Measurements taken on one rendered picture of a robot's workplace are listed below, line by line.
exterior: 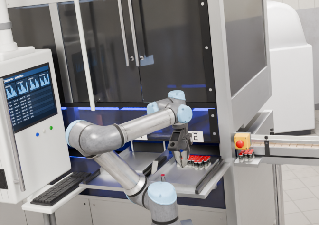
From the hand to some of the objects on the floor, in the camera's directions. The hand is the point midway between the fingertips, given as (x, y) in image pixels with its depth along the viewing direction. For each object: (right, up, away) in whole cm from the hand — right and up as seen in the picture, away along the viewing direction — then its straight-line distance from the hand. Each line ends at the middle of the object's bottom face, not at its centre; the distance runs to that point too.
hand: (182, 165), depth 229 cm
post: (+37, -86, +57) cm, 110 cm away
